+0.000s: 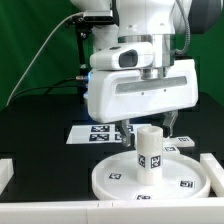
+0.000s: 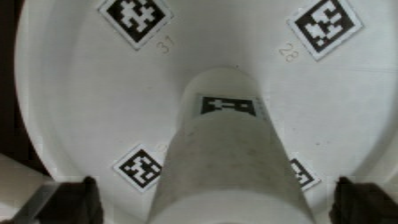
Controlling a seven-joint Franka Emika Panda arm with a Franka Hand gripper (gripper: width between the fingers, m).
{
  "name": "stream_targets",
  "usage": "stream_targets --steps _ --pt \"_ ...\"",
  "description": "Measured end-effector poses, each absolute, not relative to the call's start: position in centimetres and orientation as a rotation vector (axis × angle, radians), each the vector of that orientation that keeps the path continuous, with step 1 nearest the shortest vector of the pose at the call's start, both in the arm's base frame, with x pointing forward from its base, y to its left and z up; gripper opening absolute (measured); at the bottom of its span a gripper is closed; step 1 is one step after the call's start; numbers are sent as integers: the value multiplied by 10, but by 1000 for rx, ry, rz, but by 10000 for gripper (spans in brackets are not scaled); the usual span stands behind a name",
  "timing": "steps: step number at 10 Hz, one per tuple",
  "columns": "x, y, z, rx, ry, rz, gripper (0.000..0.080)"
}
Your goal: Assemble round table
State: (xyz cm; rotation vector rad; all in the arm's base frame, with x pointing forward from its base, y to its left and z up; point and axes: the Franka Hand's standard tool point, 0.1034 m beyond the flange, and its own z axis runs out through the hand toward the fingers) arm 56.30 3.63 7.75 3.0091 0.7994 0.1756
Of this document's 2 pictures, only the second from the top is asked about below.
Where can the white round table top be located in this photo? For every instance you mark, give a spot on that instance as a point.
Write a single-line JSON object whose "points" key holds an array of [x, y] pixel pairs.
{"points": [[113, 52]]}

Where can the white U-shaped obstacle fence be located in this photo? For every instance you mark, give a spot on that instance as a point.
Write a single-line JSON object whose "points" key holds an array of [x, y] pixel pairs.
{"points": [[20, 182]]}

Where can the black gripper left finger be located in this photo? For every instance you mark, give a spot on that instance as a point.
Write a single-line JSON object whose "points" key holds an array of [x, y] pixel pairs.
{"points": [[63, 204]]}

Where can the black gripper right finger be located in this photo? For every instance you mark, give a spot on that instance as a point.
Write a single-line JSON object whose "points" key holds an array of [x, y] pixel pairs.
{"points": [[363, 204]]}

